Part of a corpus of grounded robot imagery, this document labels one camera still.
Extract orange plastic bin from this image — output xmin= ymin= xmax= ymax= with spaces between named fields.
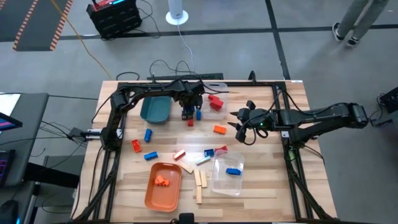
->
xmin=144 ymin=161 xmax=183 ymax=213

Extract black equipment crate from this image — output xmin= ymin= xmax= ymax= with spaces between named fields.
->
xmin=86 ymin=0 xmax=144 ymax=40

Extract white sheet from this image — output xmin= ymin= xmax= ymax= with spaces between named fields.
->
xmin=0 ymin=93 xmax=21 ymax=116

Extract black equipment with cables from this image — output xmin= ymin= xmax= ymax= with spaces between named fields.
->
xmin=368 ymin=86 xmax=398 ymax=128

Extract yellow cable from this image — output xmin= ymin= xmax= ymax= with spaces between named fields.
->
xmin=49 ymin=0 xmax=113 ymax=80

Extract black power adapter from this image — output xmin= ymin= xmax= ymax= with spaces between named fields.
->
xmin=68 ymin=126 xmax=82 ymax=139

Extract black mat orange stripes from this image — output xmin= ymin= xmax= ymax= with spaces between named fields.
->
xmin=0 ymin=0 xmax=32 ymax=43
xmin=12 ymin=0 xmax=75 ymax=52

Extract white cable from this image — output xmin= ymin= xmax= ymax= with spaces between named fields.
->
xmin=177 ymin=24 xmax=195 ymax=74

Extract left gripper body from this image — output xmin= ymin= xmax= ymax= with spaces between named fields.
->
xmin=177 ymin=83 xmax=206 ymax=109

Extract black rounded object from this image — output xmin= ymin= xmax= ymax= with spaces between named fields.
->
xmin=178 ymin=212 xmax=196 ymax=224

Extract clear plastic bin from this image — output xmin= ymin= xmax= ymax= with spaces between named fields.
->
xmin=201 ymin=82 xmax=229 ymax=121
xmin=211 ymin=151 xmax=246 ymax=197

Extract black beam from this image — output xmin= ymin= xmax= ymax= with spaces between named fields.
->
xmin=23 ymin=161 xmax=80 ymax=189

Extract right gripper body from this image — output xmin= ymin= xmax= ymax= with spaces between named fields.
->
xmin=235 ymin=100 xmax=277 ymax=143

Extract black computer mouse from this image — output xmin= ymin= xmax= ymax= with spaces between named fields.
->
xmin=0 ymin=198 xmax=19 ymax=224

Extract dark grey desk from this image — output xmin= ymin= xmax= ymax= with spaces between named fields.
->
xmin=0 ymin=92 xmax=50 ymax=187

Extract teal plastic bin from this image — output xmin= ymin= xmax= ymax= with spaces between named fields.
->
xmin=139 ymin=95 xmax=173 ymax=125

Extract backlit keyboard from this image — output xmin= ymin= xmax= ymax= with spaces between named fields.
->
xmin=0 ymin=149 xmax=16 ymax=187

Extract black aluminium table frame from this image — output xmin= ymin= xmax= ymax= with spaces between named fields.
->
xmin=71 ymin=80 xmax=338 ymax=224

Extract white fan stand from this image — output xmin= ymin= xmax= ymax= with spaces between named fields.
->
xmin=165 ymin=0 xmax=190 ymax=26

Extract computer monitor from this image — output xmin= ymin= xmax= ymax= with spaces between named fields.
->
xmin=0 ymin=111 xmax=23 ymax=132

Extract black power strip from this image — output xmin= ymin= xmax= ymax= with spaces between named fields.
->
xmin=146 ymin=73 xmax=224 ymax=81

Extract person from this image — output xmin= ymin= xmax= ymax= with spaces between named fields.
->
xmin=331 ymin=0 xmax=391 ymax=48

